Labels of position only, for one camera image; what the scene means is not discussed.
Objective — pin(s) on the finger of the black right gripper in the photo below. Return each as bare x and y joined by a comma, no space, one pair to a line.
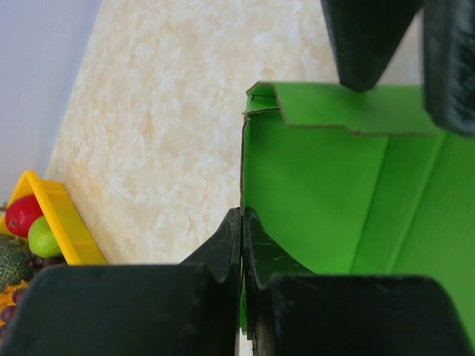
448,61
364,35

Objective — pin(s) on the purple grape bunch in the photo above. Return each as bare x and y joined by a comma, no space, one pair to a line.
35,264

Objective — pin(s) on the yellow plastic tray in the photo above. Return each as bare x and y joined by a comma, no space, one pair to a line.
75,240

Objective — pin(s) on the green melon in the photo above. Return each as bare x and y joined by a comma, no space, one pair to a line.
14,258

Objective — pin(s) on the green paper box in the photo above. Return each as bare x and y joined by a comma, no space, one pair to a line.
361,182

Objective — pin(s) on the red apple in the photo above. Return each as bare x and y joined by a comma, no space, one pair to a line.
21,214

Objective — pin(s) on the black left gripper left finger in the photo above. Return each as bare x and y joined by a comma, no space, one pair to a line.
189,308

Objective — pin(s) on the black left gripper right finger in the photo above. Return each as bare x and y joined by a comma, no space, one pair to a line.
293,311

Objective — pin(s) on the pineapple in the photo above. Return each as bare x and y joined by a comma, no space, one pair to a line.
9,299

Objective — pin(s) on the green apple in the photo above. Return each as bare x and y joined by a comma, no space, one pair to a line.
42,241

